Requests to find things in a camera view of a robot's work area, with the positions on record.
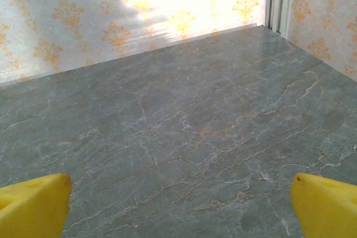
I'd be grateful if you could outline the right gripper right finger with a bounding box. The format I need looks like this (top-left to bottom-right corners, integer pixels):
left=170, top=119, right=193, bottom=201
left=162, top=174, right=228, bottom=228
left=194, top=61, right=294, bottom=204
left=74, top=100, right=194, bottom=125
left=290, top=172, right=357, bottom=238

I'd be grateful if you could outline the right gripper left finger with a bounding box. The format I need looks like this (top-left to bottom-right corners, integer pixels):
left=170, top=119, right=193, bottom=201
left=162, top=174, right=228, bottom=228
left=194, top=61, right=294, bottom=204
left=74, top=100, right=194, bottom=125
left=0, top=173, right=73, bottom=238

